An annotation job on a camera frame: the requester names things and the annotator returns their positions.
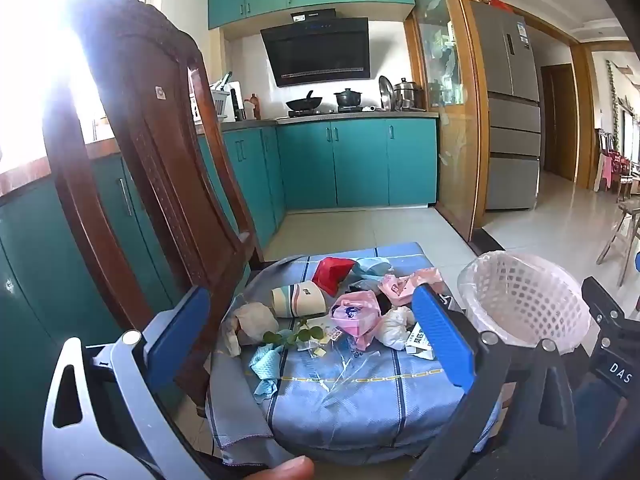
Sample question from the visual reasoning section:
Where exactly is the black plastic bag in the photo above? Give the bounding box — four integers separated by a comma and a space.
347, 282, 396, 316

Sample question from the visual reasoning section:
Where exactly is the green leaf sprig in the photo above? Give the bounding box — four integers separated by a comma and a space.
262, 317, 326, 348

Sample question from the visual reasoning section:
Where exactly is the white plastic mesh basket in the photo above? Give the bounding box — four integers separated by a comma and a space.
457, 251, 593, 356

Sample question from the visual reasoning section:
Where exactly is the black wok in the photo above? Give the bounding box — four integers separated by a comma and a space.
286, 90, 323, 111

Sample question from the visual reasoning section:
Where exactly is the pink plastic bag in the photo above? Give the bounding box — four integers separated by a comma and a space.
378, 267, 446, 307
327, 292, 383, 351

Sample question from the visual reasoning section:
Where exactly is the black range hood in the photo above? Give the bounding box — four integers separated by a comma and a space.
260, 8, 371, 88

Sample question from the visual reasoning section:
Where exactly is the pink cloth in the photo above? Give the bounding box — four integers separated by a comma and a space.
600, 152, 618, 191

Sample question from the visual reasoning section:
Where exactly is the gas stove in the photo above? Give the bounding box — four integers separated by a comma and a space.
287, 106, 371, 115

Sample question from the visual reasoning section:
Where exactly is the person's left hand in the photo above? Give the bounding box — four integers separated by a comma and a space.
260, 456, 316, 480

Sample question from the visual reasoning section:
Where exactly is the clear plastic wrapper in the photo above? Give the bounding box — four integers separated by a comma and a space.
312, 342, 371, 396

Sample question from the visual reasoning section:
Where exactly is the wooden stool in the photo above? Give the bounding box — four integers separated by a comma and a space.
597, 197, 640, 288

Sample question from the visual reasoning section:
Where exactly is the bright window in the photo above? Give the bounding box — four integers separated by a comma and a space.
0, 0, 161, 171

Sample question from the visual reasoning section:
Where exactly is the silver refrigerator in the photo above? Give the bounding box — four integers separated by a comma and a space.
467, 2, 542, 211

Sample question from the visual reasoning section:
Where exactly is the white tissue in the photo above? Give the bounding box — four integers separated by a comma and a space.
375, 306, 416, 351

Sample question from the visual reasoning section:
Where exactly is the steel stock pot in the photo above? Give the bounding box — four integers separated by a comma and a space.
392, 78, 426, 110

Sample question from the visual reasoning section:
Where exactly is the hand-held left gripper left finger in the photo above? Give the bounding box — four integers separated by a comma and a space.
41, 286, 216, 480

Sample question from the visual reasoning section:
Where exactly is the wooden framed glass door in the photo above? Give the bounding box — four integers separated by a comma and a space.
404, 0, 488, 243

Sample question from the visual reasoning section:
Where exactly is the white kitchen appliance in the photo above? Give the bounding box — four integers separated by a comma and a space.
227, 81, 246, 122

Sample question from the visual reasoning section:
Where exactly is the dark wooden chair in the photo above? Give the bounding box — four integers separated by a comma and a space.
42, 0, 266, 418

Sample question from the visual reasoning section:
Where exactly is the beige paper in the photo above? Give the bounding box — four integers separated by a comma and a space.
222, 302, 279, 358

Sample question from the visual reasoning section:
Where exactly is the white printed paper box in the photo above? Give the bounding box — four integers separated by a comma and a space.
405, 325, 438, 361

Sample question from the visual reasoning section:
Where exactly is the white dish rack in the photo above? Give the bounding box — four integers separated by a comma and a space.
209, 72, 233, 122

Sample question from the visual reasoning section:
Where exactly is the steel pot lid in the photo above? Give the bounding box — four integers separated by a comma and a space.
378, 75, 398, 111

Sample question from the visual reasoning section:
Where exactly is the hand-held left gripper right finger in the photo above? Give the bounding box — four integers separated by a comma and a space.
405, 284, 596, 480

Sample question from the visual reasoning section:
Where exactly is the green hanging vine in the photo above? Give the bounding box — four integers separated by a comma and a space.
606, 60, 621, 151

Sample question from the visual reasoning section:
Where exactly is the striped paper cup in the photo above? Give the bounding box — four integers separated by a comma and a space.
271, 281, 328, 318

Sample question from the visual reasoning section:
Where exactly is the brown wooden door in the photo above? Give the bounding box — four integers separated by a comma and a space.
541, 63, 578, 183

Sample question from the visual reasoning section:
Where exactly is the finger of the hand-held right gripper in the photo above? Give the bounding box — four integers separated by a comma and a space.
581, 276, 640, 331

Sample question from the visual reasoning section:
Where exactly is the red paper packet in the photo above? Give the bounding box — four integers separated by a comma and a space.
311, 256, 357, 297

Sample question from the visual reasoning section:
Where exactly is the blue plaid cloth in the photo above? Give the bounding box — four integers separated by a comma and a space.
207, 242, 501, 466

